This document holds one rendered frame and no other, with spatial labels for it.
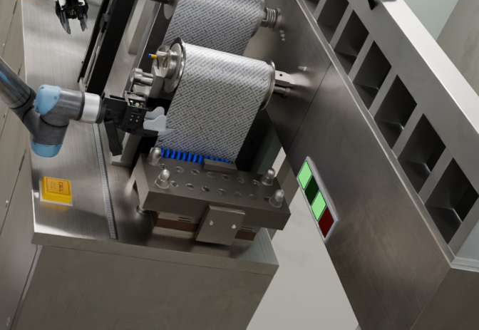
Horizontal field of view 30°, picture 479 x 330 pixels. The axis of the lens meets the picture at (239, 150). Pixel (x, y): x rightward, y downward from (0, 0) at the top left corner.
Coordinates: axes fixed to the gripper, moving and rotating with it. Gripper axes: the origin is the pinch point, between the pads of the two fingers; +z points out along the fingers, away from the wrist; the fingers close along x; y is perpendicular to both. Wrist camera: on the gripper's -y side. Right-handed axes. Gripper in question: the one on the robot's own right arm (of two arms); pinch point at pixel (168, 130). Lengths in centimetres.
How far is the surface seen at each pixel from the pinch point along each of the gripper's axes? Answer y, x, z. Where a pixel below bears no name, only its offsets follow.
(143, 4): 0, 74, 4
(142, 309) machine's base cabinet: -40.6, -25.9, 2.1
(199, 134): 0.7, -0.3, 8.5
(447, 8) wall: -45, 279, 251
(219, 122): 5.5, -0.3, 12.7
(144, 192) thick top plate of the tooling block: -8.5, -17.6, -6.5
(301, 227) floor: -109, 110, 122
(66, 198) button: -17.3, -13.5, -23.7
